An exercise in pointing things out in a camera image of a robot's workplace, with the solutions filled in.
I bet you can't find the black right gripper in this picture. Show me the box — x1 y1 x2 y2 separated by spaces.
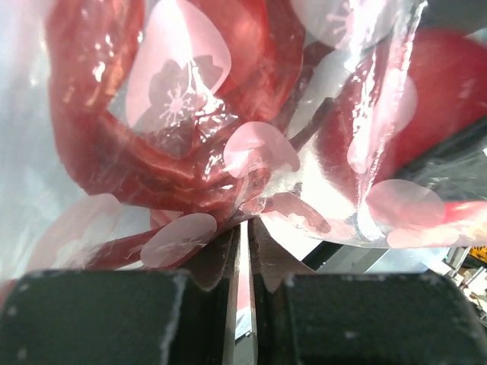
420 0 487 34

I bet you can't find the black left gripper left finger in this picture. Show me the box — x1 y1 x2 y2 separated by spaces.
1 227 240 364

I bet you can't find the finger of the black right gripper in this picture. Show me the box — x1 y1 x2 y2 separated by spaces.
395 117 486 202

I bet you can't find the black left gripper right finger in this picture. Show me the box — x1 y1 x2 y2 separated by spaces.
248 220 486 364

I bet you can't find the red fake food ball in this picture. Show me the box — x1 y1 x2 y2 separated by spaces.
375 29 486 183

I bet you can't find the clear zip top bag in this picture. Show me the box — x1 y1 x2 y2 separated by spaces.
1 1 486 280

